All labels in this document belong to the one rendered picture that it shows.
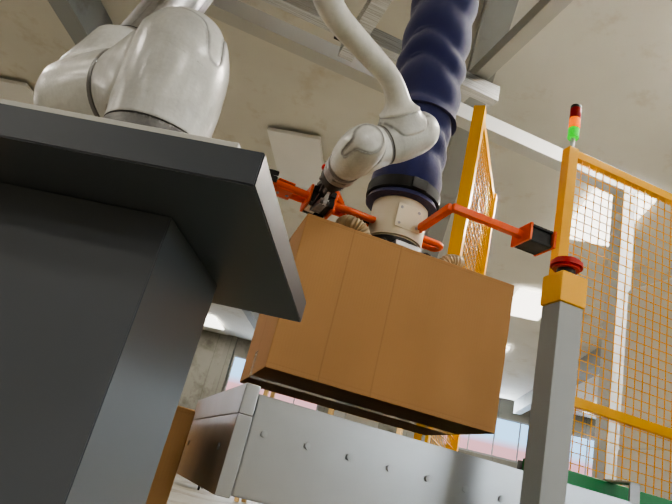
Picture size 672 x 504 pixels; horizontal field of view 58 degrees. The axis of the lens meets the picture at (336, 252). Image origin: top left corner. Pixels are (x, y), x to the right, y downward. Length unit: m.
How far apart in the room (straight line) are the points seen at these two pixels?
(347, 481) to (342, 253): 0.55
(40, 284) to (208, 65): 0.40
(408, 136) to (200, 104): 0.69
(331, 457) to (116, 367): 0.64
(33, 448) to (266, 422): 0.58
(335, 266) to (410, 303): 0.21
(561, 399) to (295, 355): 0.58
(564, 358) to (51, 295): 0.97
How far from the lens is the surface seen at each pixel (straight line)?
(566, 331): 1.35
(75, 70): 1.08
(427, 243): 1.83
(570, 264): 1.40
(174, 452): 1.34
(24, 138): 0.71
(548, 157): 4.85
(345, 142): 1.41
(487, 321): 1.63
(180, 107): 0.91
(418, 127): 1.50
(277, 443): 1.22
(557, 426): 1.30
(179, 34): 0.96
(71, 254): 0.78
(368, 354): 1.48
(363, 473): 1.28
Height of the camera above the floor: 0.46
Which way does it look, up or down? 21 degrees up
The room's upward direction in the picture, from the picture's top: 14 degrees clockwise
